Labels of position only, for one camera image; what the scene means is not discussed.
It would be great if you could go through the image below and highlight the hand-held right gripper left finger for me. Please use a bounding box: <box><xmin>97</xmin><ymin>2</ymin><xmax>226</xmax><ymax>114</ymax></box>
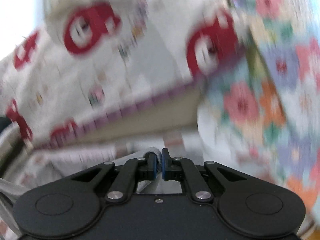
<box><xmin>71</xmin><ymin>152</ymin><xmax>158</xmax><ymax>203</ymax></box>

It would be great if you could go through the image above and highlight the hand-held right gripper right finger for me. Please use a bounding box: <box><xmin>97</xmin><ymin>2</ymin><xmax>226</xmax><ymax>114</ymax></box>
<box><xmin>161</xmin><ymin>148</ymin><xmax>248</xmax><ymax>203</ymax></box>

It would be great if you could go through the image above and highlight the checked bed sheet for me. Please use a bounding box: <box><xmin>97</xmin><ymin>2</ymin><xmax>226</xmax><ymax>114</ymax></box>
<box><xmin>25</xmin><ymin>127</ymin><xmax>208</xmax><ymax>180</ymax></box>

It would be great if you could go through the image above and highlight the white quilt with red print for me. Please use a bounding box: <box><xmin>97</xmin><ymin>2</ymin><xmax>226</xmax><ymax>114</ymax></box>
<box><xmin>0</xmin><ymin>0</ymin><xmax>248</xmax><ymax>150</ymax></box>

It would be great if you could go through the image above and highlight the floral quilt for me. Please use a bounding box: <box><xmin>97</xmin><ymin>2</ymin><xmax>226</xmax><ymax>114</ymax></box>
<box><xmin>190</xmin><ymin>0</ymin><xmax>320</xmax><ymax>230</ymax></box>

